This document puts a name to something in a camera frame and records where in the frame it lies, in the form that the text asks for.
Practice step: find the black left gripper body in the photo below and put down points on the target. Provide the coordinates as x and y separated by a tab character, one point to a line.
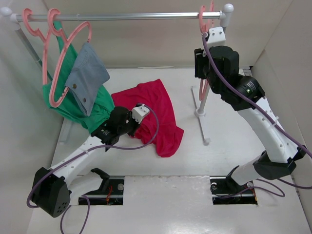
130	127

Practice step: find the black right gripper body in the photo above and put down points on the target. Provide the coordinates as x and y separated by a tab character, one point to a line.
202	68

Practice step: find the red t shirt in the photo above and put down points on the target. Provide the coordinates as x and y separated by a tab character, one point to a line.
154	95

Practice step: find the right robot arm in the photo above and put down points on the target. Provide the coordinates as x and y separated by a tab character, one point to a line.
261	166

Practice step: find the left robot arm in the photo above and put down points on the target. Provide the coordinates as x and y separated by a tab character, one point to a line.
60	186

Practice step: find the green t shirt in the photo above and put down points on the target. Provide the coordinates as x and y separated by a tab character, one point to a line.
69	108

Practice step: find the pink hanger with clothes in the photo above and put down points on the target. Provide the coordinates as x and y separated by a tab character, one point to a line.
52	13

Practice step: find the metal clothes rack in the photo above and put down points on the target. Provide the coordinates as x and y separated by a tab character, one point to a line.
56	44

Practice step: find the blue denim garment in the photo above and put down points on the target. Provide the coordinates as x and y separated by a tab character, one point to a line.
86	77

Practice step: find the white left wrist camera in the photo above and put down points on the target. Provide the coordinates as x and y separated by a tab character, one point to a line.
140	112

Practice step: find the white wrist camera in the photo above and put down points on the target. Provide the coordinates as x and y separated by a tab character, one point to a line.
140	112
216	37

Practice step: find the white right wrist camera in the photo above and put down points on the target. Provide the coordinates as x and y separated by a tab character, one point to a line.
216	37

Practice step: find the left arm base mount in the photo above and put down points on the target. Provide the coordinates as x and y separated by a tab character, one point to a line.
109	192

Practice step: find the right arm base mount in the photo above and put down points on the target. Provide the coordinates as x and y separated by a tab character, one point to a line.
225	192

